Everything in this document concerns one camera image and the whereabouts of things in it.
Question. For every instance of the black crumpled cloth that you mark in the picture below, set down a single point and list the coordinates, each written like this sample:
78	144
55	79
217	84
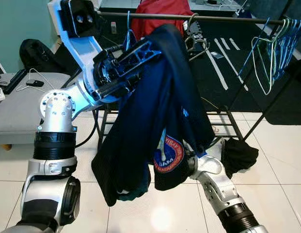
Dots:
240	155

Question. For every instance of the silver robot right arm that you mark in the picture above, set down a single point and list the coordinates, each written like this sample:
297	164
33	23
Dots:
218	189

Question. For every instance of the black phone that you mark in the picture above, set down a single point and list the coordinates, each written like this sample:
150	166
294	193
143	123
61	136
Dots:
34	83

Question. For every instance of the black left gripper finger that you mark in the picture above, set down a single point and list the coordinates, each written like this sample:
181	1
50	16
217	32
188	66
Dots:
118	90
140	51

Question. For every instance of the grey upholstered ottoman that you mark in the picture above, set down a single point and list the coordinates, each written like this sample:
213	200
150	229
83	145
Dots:
19	111

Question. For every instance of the black metal machine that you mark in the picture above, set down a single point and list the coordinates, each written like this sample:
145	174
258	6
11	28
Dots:
198	41

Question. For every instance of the black remote control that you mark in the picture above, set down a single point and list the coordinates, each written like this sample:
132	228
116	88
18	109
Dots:
14	81

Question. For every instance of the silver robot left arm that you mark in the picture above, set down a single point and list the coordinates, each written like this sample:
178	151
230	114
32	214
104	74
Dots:
57	111

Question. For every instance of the grey metal hanger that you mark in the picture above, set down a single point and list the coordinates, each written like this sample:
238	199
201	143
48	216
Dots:
191	24

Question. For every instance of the white plastic hanger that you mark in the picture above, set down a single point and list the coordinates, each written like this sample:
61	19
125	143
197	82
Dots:
259	73

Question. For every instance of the black metal clothes rack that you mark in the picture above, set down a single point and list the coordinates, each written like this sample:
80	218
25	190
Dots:
228	19

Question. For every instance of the long white flat strip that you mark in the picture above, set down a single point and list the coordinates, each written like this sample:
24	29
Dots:
215	73

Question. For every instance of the black backpack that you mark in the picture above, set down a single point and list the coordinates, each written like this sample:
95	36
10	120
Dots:
36	56

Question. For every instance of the light blue plastic hanger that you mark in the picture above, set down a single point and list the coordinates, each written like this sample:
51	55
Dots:
128	29

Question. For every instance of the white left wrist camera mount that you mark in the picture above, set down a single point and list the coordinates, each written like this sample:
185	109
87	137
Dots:
77	46

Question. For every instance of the red cloth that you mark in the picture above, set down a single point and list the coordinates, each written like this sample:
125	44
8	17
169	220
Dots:
160	19

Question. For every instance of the navy shirt with round logo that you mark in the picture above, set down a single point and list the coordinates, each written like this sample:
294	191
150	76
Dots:
155	97

